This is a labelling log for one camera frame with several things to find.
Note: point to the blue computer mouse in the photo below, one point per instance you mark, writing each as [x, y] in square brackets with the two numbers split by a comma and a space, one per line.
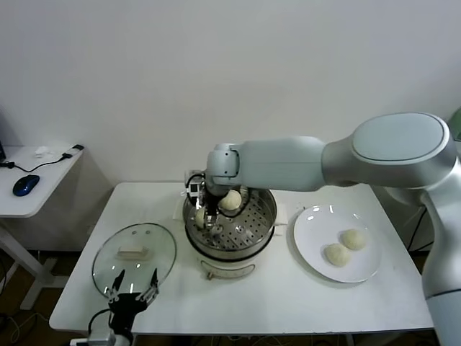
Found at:
[26, 185]

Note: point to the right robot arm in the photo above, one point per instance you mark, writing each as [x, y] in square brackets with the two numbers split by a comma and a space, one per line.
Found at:
[288, 162]

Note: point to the black floor stand base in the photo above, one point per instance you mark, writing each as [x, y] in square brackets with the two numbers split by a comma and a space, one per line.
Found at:
[419, 261]

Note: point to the white side table with mouse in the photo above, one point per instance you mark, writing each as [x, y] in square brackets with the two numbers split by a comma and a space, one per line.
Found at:
[54, 180]

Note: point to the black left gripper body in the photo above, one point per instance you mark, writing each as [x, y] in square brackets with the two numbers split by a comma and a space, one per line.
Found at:
[126, 308]

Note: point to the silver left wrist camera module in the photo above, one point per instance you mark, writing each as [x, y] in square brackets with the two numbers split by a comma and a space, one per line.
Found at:
[99, 337]

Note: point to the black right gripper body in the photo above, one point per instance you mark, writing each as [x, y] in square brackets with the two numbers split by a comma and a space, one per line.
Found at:
[212, 202]

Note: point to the glass pot lid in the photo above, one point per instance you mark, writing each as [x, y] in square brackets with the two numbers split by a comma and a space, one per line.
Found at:
[144, 234]

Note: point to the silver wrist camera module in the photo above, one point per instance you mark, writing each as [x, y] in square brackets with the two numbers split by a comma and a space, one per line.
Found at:
[193, 188]
[99, 337]

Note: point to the dark laptop screen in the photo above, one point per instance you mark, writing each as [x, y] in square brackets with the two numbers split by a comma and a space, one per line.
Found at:
[1, 153]

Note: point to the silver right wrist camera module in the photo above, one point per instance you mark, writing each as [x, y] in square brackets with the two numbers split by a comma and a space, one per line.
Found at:
[193, 188]

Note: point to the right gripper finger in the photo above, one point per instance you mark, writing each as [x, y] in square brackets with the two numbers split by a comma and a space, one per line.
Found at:
[197, 203]
[215, 225]

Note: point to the stainless steel steamer basket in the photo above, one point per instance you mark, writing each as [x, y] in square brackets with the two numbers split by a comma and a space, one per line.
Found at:
[259, 212]

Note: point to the white electric pot base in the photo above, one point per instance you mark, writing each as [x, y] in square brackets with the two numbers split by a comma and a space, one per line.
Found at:
[230, 268]

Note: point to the small white object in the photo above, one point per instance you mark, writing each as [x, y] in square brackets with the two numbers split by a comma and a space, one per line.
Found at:
[42, 151]

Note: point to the pale green appliance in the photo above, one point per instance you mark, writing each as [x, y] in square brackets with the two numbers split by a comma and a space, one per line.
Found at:
[458, 126]

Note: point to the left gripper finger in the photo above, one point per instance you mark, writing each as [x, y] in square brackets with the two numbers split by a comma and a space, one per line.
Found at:
[114, 288]
[152, 288]

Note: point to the white round plate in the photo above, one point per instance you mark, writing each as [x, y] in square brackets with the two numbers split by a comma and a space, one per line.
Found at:
[309, 223]

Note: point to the white steamed baozi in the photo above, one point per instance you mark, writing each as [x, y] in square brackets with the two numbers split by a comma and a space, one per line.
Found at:
[199, 218]
[353, 239]
[337, 254]
[230, 201]

